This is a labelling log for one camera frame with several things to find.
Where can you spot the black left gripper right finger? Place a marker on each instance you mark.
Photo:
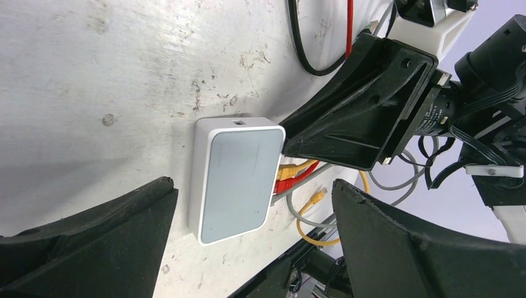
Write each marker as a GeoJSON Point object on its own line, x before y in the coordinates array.
{"type": "Point", "coordinates": [391, 253]}

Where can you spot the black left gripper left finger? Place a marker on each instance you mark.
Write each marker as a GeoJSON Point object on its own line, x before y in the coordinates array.
{"type": "Point", "coordinates": [110, 250]}

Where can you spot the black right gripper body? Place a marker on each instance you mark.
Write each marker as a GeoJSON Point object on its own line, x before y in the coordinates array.
{"type": "Point", "coordinates": [446, 97]}

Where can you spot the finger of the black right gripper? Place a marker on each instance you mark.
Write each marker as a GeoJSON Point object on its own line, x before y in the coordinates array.
{"type": "Point", "coordinates": [368, 110]}

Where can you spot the white network switch box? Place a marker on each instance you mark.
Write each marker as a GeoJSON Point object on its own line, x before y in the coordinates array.
{"type": "Point", "coordinates": [235, 162]}

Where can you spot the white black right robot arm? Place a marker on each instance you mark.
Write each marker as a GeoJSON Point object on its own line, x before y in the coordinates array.
{"type": "Point", "coordinates": [488, 131]}

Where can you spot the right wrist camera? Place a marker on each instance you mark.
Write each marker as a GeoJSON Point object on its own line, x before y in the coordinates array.
{"type": "Point", "coordinates": [432, 26]}

